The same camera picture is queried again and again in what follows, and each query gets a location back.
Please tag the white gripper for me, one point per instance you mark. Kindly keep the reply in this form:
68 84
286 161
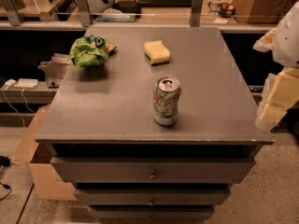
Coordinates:
287 37

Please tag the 7up soda can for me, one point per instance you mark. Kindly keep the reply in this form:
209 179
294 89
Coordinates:
165 100

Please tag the clear plastic bottle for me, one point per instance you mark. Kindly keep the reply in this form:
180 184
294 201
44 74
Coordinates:
214 6

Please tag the yellow sponge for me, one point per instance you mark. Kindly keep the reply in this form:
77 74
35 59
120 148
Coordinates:
157 52

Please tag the grey drawer cabinet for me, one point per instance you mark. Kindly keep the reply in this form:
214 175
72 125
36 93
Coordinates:
160 132

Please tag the black keyboard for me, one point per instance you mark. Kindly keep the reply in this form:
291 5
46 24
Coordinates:
165 3

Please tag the tissue box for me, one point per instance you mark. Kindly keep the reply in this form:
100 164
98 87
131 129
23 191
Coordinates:
112 14

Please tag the green chip bag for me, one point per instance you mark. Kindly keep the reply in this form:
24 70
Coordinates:
90 51

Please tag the white power strip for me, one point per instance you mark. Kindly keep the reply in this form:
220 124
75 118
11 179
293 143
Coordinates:
26 83

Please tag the cardboard box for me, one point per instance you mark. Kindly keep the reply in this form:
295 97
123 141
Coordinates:
47 182

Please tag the grey metal bracket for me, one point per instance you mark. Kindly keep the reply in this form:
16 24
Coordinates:
55 69

